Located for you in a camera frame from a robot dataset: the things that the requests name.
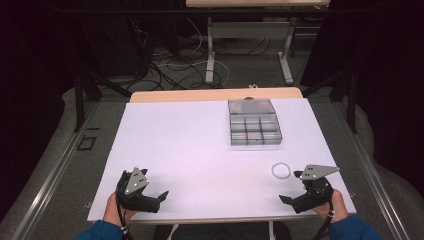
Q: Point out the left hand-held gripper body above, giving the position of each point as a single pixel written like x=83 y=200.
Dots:
x=136 y=181

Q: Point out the person's left hand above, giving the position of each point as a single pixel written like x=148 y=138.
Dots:
x=111 y=211

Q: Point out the white table cover sheet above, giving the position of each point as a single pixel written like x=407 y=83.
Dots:
x=200 y=160

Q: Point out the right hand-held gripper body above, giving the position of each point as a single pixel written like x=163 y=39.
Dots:
x=315 y=195

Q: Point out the white metal frame desk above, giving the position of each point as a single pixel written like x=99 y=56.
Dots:
x=250 y=30

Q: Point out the clear plastic compartment box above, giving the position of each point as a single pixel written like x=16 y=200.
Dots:
x=255 y=128

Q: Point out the black metal stand frame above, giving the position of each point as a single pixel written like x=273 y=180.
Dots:
x=351 y=96
x=79 y=100

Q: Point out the aluminium floor rail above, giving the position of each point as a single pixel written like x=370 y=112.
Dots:
x=373 y=176
x=50 y=180

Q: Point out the person's right hand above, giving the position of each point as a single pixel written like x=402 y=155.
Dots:
x=338 y=208

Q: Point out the black floor socket frame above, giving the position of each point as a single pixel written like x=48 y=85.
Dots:
x=87 y=142

